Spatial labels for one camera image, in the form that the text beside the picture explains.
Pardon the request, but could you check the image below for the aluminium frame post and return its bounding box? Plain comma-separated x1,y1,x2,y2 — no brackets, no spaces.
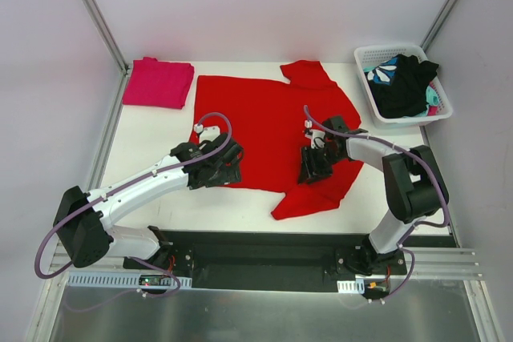
59,0,130,74
420,0,459,52

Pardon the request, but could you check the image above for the left white cable duct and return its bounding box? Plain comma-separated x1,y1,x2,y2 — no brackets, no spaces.
67,272,192,290

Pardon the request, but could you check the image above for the black t shirt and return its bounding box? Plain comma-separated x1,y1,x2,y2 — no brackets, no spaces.
368,53,441,119

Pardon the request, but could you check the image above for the aluminium rail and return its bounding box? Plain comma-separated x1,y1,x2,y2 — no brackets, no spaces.
49,244,71,272
405,247,484,280

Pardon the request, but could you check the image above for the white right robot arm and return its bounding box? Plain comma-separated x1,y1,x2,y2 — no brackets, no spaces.
298,116,449,276

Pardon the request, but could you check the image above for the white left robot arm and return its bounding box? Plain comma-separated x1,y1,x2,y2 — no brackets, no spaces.
55,133,244,269

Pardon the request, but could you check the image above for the aluminium rail left side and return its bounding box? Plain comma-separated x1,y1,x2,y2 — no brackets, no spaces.
49,244,71,272

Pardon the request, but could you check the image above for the aluminium rail right side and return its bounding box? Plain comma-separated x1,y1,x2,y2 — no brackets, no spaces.
405,247,484,280

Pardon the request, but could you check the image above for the red t shirt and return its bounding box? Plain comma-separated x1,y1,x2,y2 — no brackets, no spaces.
194,60,363,220

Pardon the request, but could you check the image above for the white cable duct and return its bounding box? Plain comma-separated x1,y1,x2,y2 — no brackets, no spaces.
337,279,365,295
67,272,192,290

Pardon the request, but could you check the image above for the left aluminium frame post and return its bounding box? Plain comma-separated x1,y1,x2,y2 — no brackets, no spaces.
59,0,130,74

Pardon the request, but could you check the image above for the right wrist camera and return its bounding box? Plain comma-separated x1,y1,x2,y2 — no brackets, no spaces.
304,119,325,150

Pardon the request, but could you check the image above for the right aluminium frame post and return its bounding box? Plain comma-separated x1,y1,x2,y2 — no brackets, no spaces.
420,0,459,52

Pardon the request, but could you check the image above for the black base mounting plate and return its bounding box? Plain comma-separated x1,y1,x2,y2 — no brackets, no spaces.
147,231,406,292

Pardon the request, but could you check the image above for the folded magenta t shirt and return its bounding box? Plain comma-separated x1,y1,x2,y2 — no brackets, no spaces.
122,57,195,110

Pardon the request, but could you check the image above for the right white cable duct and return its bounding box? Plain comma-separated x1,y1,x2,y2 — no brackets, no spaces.
337,279,365,295

